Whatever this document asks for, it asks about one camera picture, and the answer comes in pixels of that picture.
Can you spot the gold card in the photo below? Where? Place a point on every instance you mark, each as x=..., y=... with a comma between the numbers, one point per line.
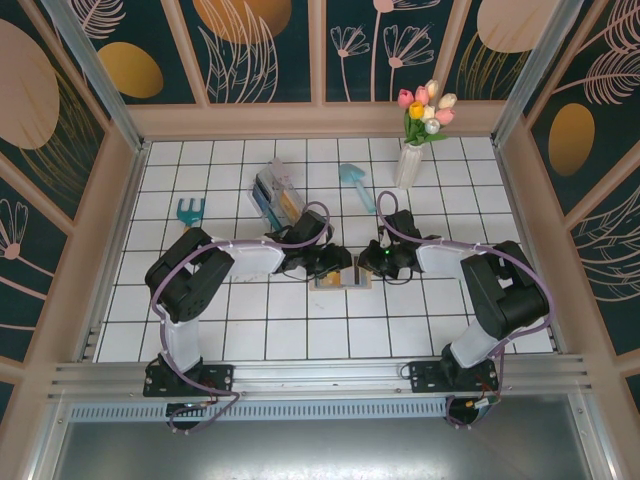
x=331, y=281
x=289, y=205

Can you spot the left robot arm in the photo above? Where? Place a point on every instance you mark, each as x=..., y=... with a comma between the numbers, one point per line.
x=250, y=257

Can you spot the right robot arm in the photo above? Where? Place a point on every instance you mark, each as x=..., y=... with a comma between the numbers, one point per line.
x=450, y=257

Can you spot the clear acrylic card organizer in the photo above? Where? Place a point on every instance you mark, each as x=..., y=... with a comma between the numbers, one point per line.
x=277, y=190

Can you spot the blue card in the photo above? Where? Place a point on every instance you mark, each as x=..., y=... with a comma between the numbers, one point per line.
x=260, y=197

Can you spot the white card black stripe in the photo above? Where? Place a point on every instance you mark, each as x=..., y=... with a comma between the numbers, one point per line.
x=280, y=171

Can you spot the light blue toy shovel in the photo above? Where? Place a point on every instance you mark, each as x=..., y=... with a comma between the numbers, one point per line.
x=352, y=175

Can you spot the white ribbed vase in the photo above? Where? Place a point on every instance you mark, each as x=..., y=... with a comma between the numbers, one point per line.
x=407, y=167

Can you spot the artificial tulip bouquet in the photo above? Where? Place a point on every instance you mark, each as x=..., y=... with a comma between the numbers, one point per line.
x=425, y=112

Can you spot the small green circuit board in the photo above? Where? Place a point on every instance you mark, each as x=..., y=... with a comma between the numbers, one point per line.
x=482, y=406

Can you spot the grey metal sheet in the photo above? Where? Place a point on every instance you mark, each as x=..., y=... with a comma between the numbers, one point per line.
x=320, y=450

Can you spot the small black circuit board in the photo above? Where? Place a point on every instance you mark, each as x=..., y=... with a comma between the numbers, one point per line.
x=190, y=407

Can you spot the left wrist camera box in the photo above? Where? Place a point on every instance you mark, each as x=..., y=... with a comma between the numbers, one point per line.
x=310, y=226

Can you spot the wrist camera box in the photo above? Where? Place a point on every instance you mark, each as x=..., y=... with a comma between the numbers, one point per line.
x=404, y=225
x=310, y=226

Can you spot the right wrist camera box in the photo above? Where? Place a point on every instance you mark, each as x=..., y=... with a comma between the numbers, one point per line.
x=404, y=225

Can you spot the aluminium front rail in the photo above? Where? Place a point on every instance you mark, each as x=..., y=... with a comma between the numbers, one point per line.
x=320, y=372

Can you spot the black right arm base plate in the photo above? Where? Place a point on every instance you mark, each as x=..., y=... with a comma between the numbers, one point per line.
x=425, y=375

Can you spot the aluminium side rail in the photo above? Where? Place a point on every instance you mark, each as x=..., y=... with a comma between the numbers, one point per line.
x=515, y=200
x=129, y=200

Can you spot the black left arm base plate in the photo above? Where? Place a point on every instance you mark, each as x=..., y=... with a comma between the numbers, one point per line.
x=220, y=377

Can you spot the wall panel flower outlines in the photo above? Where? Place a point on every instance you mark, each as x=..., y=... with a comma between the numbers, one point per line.
x=390, y=50

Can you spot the wall panel pink fern outlines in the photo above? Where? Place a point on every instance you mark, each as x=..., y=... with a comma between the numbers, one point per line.
x=610, y=260

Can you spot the aluminium corner post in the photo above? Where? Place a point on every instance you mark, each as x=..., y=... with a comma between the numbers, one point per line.
x=535, y=70
x=100, y=85

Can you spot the wall panel gold oval fern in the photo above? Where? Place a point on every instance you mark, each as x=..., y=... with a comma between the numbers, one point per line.
x=590, y=125

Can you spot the wall panel pink oval grasses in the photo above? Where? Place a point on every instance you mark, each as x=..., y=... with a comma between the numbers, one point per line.
x=500, y=30

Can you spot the wall panel single flower outline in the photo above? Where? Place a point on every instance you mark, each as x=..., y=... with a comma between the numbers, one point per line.
x=25, y=250

